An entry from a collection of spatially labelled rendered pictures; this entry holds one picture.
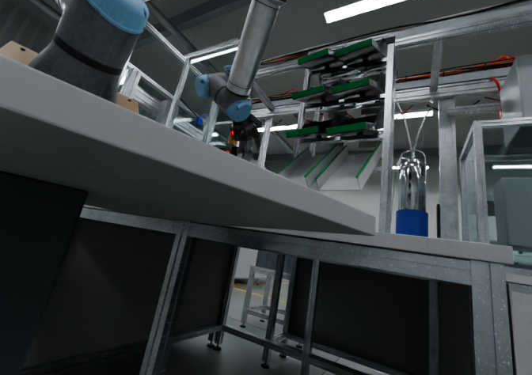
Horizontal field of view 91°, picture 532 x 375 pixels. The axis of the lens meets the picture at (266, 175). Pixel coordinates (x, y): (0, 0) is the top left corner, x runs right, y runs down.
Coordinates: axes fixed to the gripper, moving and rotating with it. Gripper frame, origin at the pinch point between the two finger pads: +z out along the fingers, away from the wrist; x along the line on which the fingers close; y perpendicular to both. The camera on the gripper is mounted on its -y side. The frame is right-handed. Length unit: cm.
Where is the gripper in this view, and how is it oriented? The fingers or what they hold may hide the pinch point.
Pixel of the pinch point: (252, 156)
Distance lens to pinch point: 109.2
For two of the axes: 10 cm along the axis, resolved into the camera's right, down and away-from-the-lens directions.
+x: 8.9, 0.6, -4.5
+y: -4.4, 3.9, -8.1
